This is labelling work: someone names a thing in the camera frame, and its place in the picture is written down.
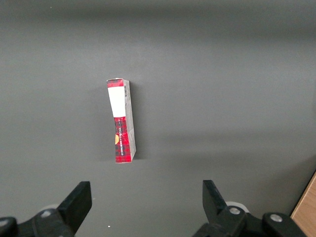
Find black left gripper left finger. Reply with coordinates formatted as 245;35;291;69
0;181;93;237

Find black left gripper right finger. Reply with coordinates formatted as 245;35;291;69
192;180;307;237

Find wooden two-drawer cabinet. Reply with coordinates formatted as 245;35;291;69
290;170;316;237

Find red grey cardboard box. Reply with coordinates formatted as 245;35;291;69
106;78;137;164

